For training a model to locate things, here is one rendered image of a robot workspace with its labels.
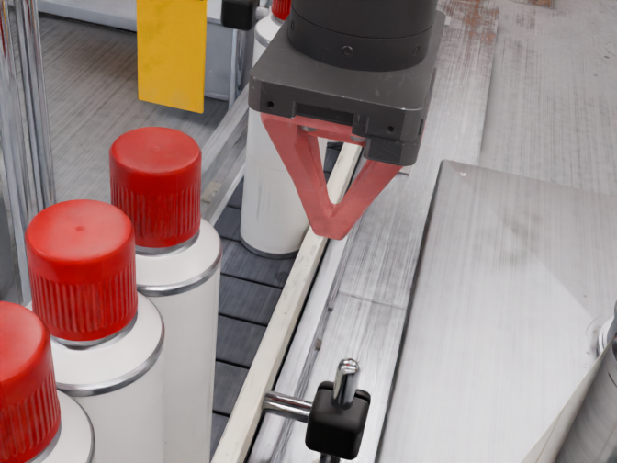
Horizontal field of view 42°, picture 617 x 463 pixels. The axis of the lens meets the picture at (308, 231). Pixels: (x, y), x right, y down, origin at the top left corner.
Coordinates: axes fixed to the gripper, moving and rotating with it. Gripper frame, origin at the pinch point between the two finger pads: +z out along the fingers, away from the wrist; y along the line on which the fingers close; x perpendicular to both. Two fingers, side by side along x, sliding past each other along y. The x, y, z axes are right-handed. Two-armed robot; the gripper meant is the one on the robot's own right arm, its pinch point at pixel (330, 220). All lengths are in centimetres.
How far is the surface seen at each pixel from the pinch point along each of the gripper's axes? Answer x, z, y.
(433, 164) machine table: -4.8, 18.4, 38.3
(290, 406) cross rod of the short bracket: 0.4, 10.7, -2.4
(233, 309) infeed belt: 6.2, 13.5, 6.8
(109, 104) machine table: 28.2, 18.1, 36.6
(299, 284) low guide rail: 2.1, 10.1, 6.7
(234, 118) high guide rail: 9.6, 5.2, 16.5
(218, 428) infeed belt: 4.1, 13.6, -2.7
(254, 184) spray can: 6.9, 7.7, 12.9
